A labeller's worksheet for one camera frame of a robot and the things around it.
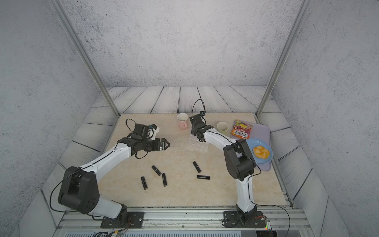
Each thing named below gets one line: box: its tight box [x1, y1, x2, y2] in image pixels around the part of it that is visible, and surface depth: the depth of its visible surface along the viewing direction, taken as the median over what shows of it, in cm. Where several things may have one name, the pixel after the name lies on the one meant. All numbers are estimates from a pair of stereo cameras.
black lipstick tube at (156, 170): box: [151, 164, 162, 177], surface depth 91 cm
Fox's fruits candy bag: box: [230, 118, 254, 140], surface depth 110 cm
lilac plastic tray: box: [249, 122, 271, 172], surface depth 110 cm
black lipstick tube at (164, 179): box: [161, 172, 168, 187], surface depth 88 cm
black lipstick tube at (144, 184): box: [140, 176, 148, 190], surface depth 86 cm
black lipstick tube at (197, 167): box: [192, 160, 202, 174], surface depth 93 cm
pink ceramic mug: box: [176, 112, 190, 130], surface depth 107 cm
